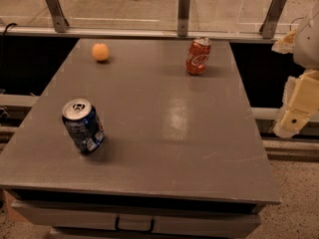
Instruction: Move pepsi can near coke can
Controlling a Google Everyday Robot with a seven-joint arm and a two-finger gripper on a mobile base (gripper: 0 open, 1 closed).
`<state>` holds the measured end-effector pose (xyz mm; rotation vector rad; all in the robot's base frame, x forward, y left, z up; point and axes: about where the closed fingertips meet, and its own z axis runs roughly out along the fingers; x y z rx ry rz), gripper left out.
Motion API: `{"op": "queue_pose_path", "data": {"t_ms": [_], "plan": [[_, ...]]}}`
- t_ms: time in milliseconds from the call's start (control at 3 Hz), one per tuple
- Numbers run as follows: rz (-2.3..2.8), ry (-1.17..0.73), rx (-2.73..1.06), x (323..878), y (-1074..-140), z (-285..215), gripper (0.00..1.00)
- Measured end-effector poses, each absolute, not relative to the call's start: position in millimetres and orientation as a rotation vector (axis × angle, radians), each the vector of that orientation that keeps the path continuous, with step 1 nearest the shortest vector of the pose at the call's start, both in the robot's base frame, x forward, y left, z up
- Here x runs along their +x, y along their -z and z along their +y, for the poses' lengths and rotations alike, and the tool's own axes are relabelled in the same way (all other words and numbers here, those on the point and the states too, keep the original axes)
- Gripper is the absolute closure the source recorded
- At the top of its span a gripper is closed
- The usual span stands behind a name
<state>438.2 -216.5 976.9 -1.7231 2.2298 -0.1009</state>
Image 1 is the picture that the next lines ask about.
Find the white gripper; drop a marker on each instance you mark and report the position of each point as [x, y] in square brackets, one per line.
[307, 47]

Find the blue pepsi can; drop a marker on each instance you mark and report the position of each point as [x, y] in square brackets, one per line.
[83, 125]

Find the red coke can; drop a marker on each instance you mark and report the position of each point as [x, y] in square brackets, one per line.
[197, 56]

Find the orange fruit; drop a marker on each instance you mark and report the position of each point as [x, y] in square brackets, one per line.
[100, 52]

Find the right metal bracket post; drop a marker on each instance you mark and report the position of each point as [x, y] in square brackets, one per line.
[268, 28]

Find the metal bracket post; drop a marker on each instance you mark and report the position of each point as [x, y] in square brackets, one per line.
[182, 17]
[268, 28]
[59, 20]

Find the middle metal bracket post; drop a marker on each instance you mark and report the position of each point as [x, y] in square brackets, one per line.
[182, 17]

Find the left metal bracket post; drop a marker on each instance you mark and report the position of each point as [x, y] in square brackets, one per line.
[59, 20]

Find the grey drawer with black handle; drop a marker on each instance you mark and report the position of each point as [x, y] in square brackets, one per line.
[92, 221]

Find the metal rail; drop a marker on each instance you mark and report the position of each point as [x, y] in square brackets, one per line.
[139, 34]

